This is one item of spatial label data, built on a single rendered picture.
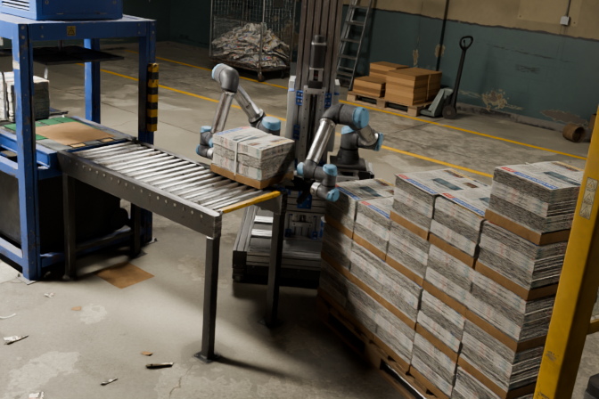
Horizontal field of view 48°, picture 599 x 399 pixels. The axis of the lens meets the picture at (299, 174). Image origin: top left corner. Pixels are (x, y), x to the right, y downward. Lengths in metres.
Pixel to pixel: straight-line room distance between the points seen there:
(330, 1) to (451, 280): 1.95
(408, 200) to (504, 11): 7.26
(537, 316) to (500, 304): 0.15
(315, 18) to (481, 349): 2.23
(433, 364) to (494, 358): 0.40
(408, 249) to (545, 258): 0.77
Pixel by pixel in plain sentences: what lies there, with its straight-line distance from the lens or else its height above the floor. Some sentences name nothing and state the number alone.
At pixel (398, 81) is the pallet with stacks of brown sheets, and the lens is 9.84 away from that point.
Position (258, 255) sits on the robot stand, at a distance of 4.30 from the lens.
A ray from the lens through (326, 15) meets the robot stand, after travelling 4.23.
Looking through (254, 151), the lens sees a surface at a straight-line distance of 3.63.
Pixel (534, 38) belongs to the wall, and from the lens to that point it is 10.12.
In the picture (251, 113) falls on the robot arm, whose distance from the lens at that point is 4.25.
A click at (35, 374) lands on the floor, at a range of 3.63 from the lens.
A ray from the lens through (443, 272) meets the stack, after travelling 3.11.
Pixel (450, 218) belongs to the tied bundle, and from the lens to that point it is 3.02.
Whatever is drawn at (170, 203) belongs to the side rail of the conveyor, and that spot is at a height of 0.77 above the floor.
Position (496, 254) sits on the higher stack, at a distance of 2.84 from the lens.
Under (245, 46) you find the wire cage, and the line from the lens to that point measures 11.44.
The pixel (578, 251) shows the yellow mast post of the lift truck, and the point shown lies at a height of 1.20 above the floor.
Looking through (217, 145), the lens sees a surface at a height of 0.97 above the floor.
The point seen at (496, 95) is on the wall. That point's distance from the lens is 10.37.
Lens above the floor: 2.02
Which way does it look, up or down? 18 degrees down
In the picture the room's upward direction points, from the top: 5 degrees clockwise
